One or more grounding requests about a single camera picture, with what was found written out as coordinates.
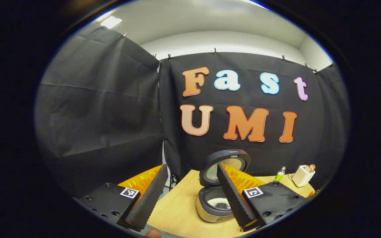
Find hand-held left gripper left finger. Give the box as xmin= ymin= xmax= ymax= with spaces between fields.
xmin=73 ymin=164 xmax=168 ymax=232

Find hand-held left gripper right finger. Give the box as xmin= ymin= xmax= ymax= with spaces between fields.
xmin=217 ymin=163 xmax=310 ymax=232

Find white rice grains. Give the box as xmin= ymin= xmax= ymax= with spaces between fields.
xmin=208 ymin=197 xmax=231 ymax=210

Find dark grey rice cooker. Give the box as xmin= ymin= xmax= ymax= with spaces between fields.
xmin=196 ymin=149 xmax=252 ymax=223

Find green label plastic bottle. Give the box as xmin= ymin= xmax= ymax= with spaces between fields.
xmin=274 ymin=166 xmax=286 ymax=182

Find white toaster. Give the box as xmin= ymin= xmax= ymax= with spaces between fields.
xmin=291 ymin=165 xmax=316 ymax=188

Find ceiling light panel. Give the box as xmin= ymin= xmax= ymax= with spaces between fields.
xmin=100 ymin=16 xmax=123 ymax=29

